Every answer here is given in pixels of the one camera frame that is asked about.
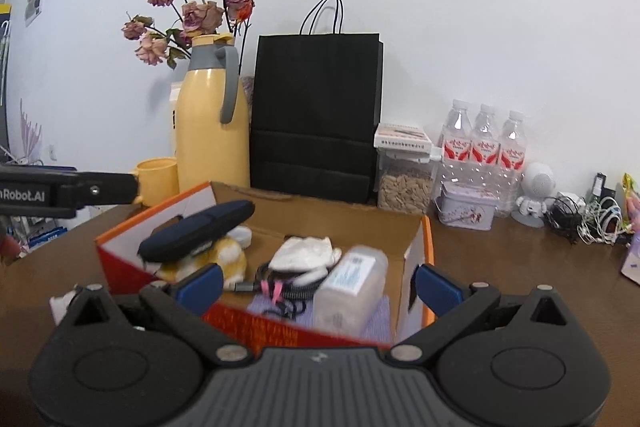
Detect orange cardboard box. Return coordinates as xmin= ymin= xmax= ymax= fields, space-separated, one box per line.
xmin=95 ymin=180 xmax=435 ymax=353

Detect black paper bag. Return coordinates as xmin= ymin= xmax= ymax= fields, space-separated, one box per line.
xmin=249 ymin=0 xmax=385 ymax=205

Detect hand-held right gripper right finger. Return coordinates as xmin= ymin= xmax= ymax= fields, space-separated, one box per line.
xmin=389 ymin=262 xmax=577 ymax=363

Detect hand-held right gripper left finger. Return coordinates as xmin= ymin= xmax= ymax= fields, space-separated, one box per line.
xmin=63 ymin=262 xmax=252 ymax=363

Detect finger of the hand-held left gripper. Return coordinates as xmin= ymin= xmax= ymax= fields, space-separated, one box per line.
xmin=58 ymin=171 xmax=142 ymax=219

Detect white printed tin box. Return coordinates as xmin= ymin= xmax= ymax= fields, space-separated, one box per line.
xmin=434 ymin=182 xmax=497 ymax=232

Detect white cable bundle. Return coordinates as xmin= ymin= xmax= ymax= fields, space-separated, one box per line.
xmin=577 ymin=194 xmax=626 ymax=247

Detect clear seed container white lid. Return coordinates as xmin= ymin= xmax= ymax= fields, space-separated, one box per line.
xmin=374 ymin=122 xmax=441 ymax=214

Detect yellow mug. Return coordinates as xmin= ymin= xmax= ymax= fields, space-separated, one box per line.
xmin=131 ymin=157 xmax=180 ymax=208

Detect white tissue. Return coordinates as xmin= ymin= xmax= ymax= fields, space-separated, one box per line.
xmin=269 ymin=235 xmax=343 ymax=272

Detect yellow thermos jug grey handle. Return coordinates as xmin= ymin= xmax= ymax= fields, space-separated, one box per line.
xmin=175 ymin=33 xmax=251 ymax=194

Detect black cable pink ties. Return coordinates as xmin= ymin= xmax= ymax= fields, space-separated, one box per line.
xmin=235 ymin=259 xmax=326 ymax=320

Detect yellow white plush toy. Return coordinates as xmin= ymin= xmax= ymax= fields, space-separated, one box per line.
xmin=145 ymin=227 xmax=253 ymax=290

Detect black cable bundle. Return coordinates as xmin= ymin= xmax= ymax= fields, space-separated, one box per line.
xmin=545 ymin=192 xmax=586 ymax=244

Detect colourful snack packet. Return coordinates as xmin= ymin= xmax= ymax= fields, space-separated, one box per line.
xmin=620 ymin=172 xmax=640 ymax=218

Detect white robot figurine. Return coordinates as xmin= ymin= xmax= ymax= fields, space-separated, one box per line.
xmin=511 ymin=162 xmax=556 ymax=228

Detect blue white pamphlets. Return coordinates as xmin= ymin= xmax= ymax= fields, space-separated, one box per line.
xmin=10 ymin=217 xmax=68 ymax=253

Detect translucent plastic bottle white label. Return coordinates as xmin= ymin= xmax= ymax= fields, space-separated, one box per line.
xmin=312 ymin=245 xmax=390 ymax=333

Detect navy zipper case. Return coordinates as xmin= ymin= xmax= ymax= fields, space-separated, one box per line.
xmin=137 ymin=200 xmax=255 ymax=264

